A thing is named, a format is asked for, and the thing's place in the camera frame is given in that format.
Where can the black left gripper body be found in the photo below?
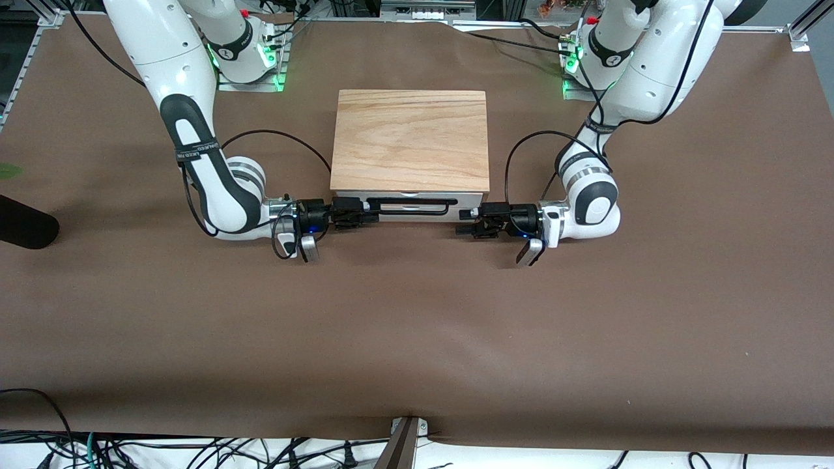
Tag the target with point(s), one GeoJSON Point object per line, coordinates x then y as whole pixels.
{"type": "Point", "coordinates": [523, 219]}

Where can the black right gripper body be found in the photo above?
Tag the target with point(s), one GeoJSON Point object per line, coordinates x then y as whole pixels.
{"type": "Point", "coordinates": [313, 215]}

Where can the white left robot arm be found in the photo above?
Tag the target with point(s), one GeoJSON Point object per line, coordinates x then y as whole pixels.
{"type": "Point", "coordinates": [658, 71]}

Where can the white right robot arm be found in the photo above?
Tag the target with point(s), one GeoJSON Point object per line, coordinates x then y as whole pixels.
{"type": "Point", "coordinates": [182, 58]}

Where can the white-front closed drawer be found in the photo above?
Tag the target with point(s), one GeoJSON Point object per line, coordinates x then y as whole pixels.
{"type": "Point", "coordinates": [417, 218]}

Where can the light wooden drawer cabinet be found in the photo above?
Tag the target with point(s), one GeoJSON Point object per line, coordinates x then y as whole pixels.
{"type": "Point", "coordinates": [410, 140]}

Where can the brown paper table cover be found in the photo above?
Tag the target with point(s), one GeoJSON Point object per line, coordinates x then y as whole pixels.
{"type": "Point", "coordinates": [417, 339]}

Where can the grey device behind table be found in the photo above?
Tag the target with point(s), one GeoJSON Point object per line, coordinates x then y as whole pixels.
{"type": "Point", "coordinates": [427, 9]}

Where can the black rounded cylinder object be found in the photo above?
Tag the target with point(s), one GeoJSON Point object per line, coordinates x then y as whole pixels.
{"type": "Point", "coordinates": [26, 225]}

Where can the aluminium left arm base plate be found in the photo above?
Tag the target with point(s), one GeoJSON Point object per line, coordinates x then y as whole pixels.
{"type": "Point", "coordinates": [568, 91]}

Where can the aluminium right arm base plate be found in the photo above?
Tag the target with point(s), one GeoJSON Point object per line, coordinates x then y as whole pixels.
{"type": "Point", "coordinates": [277, 71]}

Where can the dark post with silver bracket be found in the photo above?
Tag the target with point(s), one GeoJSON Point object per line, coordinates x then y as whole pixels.
{"type": "Point", "coordinates": [401, 446]}

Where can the aluminium frame rail with bracket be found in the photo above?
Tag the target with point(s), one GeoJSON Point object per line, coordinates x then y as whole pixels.
{"type": "Point", "coordinates": [803, 29]}
{"type": "Point", "coordinates": [39, 32]}

